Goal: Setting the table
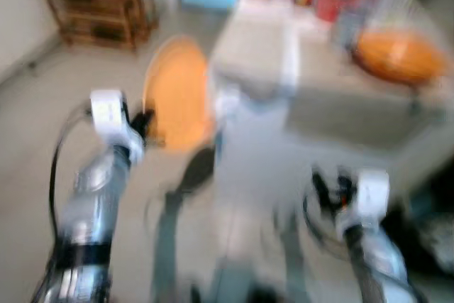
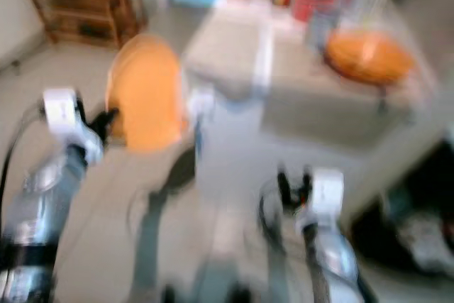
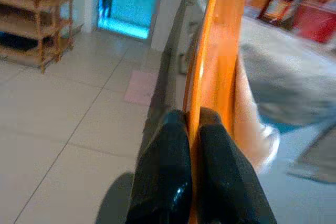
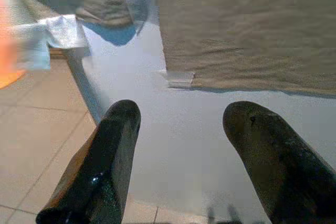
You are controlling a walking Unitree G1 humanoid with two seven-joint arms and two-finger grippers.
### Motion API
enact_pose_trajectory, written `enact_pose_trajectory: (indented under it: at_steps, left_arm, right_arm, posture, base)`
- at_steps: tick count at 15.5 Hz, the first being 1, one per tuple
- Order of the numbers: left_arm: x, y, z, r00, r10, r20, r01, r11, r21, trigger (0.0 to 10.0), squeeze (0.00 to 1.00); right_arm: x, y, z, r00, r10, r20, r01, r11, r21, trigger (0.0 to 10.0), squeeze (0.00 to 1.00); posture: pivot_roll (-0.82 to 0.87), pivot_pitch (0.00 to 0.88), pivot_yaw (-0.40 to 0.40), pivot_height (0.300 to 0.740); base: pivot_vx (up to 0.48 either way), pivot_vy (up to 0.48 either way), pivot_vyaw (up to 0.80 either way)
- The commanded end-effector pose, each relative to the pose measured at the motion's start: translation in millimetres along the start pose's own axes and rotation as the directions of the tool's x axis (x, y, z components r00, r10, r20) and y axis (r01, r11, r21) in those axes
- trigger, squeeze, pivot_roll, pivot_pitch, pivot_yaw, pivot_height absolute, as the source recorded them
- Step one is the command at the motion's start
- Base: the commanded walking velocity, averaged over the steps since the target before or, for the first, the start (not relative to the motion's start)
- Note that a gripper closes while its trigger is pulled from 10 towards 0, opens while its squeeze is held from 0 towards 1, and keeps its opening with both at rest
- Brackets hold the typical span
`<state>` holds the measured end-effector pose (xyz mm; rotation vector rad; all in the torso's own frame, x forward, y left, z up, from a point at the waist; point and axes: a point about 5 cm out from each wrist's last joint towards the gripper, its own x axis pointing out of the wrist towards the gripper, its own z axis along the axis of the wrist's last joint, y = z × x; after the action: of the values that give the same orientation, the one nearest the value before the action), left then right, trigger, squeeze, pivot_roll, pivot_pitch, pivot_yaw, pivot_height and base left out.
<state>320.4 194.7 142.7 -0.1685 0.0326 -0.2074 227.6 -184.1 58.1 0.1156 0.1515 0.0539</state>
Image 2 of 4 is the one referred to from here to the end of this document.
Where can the orange round plate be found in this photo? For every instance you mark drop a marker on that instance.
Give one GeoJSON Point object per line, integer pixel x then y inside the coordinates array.
{"type": "Point", "coordinates": [369, 56]}
{"type": "Point", "coordinates": [145, 94]}

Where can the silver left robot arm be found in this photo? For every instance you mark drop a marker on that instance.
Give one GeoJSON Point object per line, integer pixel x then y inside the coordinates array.
{"type": "Point", "coordinates": [35, 200]}

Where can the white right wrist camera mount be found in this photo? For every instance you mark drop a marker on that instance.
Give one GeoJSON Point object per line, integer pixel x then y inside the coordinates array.
{"type": "Point", "coordinates": [326, 191]}

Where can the grey chair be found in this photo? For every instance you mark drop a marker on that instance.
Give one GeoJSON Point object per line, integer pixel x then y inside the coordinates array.
{"type": "Point", "coordinates": [227, 147]}

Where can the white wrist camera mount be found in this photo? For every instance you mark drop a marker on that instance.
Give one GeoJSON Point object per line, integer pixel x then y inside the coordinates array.
{"type": "Point", "coordinates": [326, 191]}
{"type": "Point", "coordinates": [60, 113]}

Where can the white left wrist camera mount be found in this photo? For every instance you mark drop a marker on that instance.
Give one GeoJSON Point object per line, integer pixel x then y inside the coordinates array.
{"type": "Point", "coordinates": [60, 113]}

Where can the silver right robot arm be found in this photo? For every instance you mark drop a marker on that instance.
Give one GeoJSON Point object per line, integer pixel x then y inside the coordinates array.
{"type": "Point", "coordinates": [333, 260]}

